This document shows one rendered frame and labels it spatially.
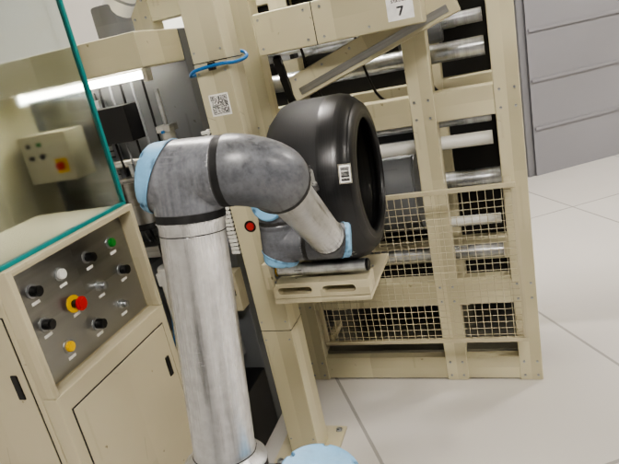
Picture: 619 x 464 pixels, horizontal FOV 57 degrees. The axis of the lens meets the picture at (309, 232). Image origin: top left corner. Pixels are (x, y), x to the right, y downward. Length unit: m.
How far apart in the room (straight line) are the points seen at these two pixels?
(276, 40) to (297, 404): 1.44
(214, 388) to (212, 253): 0.23
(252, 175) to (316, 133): 0.93
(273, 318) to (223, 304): 1.30
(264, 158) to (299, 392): 1.63
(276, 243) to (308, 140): 0.47
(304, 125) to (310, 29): 0.45
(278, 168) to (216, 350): 0.32
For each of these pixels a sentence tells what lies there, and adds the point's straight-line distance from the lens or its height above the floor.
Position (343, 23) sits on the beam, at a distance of 2.12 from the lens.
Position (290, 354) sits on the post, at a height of 0.51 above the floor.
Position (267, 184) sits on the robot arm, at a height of 1.46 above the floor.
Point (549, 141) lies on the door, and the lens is 6.01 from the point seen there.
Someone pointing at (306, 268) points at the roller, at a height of 0.91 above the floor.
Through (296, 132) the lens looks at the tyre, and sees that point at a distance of 1.82.
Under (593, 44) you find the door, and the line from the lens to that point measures 6.20.
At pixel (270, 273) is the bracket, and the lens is 2.02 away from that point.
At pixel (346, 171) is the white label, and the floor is 1.26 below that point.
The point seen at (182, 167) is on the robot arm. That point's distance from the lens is 0.89.
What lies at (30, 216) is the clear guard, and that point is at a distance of 1.68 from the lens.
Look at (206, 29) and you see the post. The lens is 2.01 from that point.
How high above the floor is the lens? 1.65
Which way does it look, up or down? 18 degrees down
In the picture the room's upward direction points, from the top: 12 degrees counter-clockwise
